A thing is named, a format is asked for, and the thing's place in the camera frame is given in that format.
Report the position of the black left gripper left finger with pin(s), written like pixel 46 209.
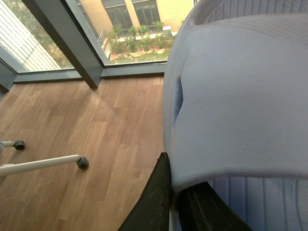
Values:
pixel 151 212

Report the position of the white leg with caster wheel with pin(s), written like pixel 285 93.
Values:
pixel 10 169

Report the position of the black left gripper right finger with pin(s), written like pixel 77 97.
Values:
pixel 201 209

